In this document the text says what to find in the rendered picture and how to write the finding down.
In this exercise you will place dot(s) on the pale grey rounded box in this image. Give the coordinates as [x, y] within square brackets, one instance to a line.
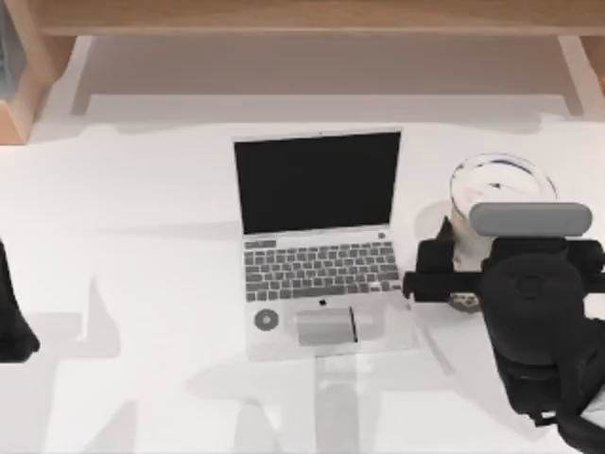
[529, 218]

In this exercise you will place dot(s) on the white cup with blue marks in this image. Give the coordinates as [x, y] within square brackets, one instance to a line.
[501, 182]

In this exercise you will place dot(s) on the open silver laptop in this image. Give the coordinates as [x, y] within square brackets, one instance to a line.
[316, 288]

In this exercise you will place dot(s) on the wooden shelf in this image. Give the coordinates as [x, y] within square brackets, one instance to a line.
[302, 16]

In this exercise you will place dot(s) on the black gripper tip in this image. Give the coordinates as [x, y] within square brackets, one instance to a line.
[14, 317]

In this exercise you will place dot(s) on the wooden cabinet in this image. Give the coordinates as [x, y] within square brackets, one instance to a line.
[40, 71]

